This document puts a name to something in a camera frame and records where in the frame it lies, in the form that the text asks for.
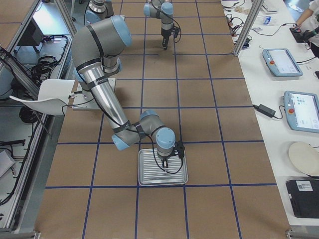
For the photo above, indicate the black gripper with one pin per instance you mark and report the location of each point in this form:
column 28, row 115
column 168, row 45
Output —
column 165, row 34
column 164, row 157

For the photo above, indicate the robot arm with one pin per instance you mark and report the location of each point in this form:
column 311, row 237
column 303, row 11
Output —
column 95, row 50
column 98, row 10

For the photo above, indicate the silver ribbed metal tray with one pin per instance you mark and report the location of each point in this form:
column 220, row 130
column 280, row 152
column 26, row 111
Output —
column 151, row 175

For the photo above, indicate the far blue teach pendant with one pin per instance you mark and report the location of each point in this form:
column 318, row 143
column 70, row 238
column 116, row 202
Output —
column 281, row 63

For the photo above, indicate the blue teach pendant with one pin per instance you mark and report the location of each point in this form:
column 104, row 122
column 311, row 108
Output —
column 302, row 111
column 281, row 63

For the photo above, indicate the black power adapter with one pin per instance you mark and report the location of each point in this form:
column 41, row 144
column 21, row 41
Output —
column 265, row 110

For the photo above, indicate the white plastic chair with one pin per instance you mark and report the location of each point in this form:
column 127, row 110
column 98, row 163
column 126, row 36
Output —
column 53, row 95

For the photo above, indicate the black controller on desk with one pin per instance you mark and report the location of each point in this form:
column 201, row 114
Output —
column 300, row 36

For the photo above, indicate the round beige plate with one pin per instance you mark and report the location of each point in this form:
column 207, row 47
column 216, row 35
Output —
column 305, row 158

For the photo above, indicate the person at desk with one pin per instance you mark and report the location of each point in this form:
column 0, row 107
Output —
column 309, row 21

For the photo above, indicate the black box with label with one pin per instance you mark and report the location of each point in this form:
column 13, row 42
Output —
column 304, row 198

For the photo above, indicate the near blue teach pendant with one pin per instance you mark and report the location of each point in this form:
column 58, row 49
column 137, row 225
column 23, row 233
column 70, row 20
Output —
column 302, row 111

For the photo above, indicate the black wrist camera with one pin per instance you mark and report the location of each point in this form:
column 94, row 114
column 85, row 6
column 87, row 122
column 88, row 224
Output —
column 176, row 31
column 179, row 149

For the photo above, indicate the aluminium frame post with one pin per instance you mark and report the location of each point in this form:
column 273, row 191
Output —
column 256, row 6

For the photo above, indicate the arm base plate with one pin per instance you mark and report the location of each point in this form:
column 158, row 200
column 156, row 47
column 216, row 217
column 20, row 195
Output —
column 79, row 99

